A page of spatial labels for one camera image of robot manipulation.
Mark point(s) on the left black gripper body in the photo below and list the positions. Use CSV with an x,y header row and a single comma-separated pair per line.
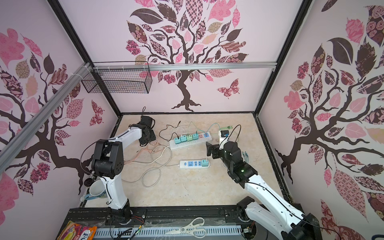
x,y
150,136

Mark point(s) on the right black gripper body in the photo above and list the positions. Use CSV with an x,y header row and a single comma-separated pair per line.
x,y
216,153

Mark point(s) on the long multicolour power strip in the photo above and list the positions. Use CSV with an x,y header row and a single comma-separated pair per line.
x,y
186,141

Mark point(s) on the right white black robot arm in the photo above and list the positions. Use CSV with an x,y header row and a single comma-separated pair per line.
x,y
276,215

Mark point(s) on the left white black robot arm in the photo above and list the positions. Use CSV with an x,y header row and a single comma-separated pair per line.
x,y
108,163

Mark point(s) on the small blue-socket power strip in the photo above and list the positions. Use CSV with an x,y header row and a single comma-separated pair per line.
x,y
191,164

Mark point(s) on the white mug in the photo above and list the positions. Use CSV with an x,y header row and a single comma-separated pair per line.
x,y
97,190

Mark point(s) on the red yellow snack packet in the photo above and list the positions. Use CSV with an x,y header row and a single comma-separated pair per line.
x,y
74,231

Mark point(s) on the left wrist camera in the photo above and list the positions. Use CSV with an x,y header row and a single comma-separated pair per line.
x,y
147,121

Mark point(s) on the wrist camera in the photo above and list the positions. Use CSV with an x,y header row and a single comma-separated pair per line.
x,y
147,121
224,137

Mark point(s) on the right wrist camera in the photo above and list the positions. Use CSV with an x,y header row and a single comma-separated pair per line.
x,y
224,137

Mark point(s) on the black wire basket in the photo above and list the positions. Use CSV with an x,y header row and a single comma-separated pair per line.
x,y
127,77

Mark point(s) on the black mounting rail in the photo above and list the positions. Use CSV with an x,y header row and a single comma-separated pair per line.
x,y
139,215

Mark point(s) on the white handled scissors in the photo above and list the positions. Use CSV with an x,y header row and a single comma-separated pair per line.
x,y
195,228

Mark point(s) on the white slotted cable duct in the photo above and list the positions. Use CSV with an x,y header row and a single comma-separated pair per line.
x,y
162,233

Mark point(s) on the aluminium frame bar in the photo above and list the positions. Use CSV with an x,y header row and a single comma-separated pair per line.
x,y
12,149

